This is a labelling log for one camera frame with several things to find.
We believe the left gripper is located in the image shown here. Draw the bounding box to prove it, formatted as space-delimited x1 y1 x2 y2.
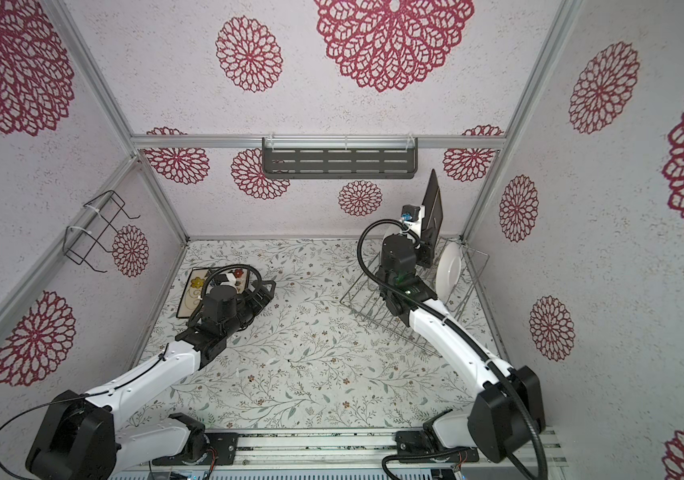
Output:
224 279 275 340

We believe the black plate with gold rim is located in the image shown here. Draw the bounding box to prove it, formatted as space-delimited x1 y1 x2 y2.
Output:
419 170 443 268

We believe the large black square plate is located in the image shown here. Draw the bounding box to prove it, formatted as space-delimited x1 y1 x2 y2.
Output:
176 267 251 320

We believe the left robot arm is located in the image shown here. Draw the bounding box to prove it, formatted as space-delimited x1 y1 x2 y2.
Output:
26 281 276 479

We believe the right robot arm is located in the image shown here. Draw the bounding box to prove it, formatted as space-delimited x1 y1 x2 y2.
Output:
376 234 546 463

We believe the white round plate front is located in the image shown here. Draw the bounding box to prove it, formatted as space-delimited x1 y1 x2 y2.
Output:
435 242 463 303

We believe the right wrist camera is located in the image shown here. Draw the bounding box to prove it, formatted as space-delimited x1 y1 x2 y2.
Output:
401 205 424 241

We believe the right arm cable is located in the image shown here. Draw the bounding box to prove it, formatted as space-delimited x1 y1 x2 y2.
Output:
356 218 550 480

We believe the wire dish rack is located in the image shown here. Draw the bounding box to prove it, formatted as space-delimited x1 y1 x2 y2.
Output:
341 219 493 359

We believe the grey wall shelf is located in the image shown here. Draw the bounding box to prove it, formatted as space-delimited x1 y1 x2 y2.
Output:
261 137 419 180

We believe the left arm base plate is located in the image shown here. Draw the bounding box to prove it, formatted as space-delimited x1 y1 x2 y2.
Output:
152 432 240 467

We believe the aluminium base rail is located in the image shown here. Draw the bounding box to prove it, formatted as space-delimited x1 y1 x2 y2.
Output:
64 425 569 472

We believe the black wire wall basket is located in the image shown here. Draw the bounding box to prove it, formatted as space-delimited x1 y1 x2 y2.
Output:
61 189 140 274

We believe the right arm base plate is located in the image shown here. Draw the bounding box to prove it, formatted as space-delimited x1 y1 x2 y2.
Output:
394 430 480 464

